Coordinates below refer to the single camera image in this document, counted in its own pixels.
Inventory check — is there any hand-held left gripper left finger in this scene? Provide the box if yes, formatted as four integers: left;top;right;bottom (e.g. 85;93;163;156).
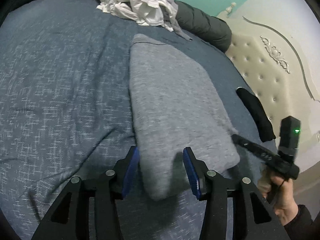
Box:
31;145;140;240

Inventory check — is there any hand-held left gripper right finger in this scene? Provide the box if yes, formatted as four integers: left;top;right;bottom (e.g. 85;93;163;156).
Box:
182;146;290;240

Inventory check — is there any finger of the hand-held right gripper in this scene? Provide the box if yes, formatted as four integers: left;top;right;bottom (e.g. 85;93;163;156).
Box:
231;134;279;167

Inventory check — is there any grey sweater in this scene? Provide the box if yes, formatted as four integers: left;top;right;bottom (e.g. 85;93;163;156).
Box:
128;33;241;201

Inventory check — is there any person's right forearm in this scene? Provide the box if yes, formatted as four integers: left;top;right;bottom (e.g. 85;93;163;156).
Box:
284;204;320;240

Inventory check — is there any person's right hand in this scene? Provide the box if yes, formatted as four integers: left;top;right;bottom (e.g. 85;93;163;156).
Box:
257;171;299;227

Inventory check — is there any black folded garment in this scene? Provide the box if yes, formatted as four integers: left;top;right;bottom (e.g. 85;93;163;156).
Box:
236;87;276;142

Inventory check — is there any cream tufted headboard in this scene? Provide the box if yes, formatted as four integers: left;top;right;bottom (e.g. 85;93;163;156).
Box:
216;2;320;173

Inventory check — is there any blue bed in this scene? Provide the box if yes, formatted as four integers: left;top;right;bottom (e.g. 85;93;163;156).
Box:
0;0;283;240

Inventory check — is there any dark grey rolled duvet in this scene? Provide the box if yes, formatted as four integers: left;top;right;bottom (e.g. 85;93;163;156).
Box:
27;0;232;53

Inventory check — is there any white garment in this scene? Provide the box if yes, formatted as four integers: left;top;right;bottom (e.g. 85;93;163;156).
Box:
96;0;177;27

